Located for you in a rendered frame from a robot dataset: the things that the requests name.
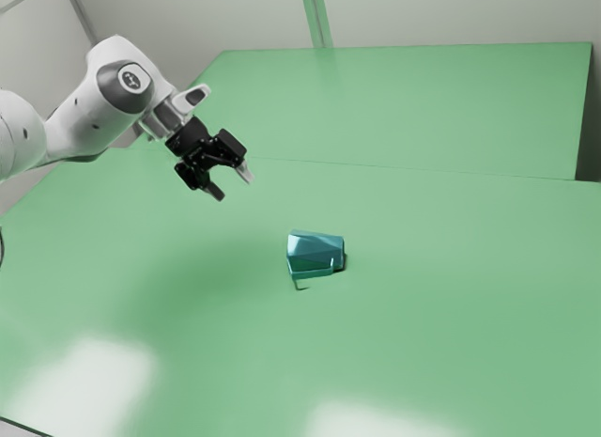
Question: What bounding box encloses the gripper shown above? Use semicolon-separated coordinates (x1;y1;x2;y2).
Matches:
163;117;256;202

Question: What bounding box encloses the teal faceted mug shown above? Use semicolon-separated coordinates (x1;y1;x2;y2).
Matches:
285;228;348;278

